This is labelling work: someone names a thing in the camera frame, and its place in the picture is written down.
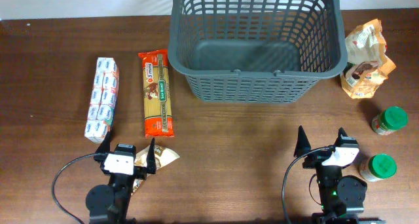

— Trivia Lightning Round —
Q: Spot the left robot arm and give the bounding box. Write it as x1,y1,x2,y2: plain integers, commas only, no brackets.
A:
85,132,156,223

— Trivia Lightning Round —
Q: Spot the green lid seasoning jar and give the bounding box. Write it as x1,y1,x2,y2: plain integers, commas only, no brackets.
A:
359,154,397,182

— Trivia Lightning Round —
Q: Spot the white tissue multipack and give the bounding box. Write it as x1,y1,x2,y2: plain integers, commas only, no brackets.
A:
84,57,119,143

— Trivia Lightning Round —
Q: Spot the orange snack bag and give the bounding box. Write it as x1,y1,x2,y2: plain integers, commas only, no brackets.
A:
340,19,396,99

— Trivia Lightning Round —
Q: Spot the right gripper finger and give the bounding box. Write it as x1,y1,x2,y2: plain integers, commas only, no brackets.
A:
293,126,311,158
333,127,348,147

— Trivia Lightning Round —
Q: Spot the green lid spice jar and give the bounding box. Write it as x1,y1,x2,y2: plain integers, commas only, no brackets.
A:
371,106,409,136

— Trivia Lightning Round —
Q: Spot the orange spaghetti packet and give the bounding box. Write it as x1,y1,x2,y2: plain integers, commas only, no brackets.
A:
138,49,175,137

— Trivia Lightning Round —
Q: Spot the grey plastic basket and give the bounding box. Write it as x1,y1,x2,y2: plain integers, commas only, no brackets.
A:
168,0,348,103

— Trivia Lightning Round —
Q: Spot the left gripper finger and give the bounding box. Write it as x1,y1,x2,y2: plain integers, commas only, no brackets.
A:
96,131,111,153
146,138,156,174

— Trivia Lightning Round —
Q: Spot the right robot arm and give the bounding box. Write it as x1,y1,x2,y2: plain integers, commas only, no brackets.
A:
294,126,385,224

